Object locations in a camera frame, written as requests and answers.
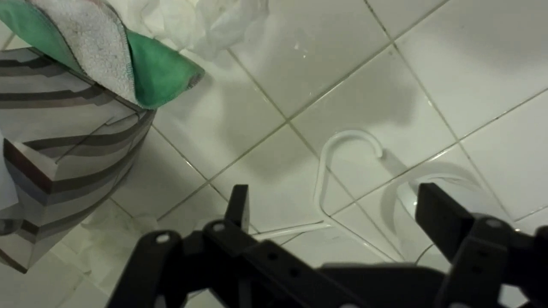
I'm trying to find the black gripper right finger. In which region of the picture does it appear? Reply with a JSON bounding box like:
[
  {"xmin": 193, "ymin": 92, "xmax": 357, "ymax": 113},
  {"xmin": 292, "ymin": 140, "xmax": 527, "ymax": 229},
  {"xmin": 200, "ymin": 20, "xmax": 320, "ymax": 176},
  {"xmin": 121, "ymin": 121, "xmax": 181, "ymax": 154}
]
[{"xmin": 412, "ymin": 181, "xmax": 548, "ymax": 308}]

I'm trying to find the green cleaning cloth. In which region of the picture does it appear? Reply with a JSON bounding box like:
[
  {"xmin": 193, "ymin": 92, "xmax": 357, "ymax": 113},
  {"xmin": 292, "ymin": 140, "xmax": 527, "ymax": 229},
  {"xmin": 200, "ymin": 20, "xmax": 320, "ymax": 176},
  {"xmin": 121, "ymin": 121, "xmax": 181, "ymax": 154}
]
[{"xmin": 0, "ymin": 0, "xmax": 205, "ymax": 111}]

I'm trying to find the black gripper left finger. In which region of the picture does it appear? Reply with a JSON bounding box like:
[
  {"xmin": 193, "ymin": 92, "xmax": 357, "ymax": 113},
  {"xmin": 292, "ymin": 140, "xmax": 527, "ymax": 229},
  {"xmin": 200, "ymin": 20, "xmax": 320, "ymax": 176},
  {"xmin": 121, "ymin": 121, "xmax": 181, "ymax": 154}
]
[{"xmin": 105, "ymin": 183, "xmax": 366, "ymax": 308}]

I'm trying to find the crumpled clear plastic wrap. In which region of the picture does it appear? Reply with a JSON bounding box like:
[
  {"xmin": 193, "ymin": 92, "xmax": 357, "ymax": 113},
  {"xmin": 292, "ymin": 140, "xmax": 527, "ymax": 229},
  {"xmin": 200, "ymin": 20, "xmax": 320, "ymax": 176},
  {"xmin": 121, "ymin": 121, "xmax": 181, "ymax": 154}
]
[{"xmin": 105, "ymin": 0, "xmax": 270, "ymax": 60}]

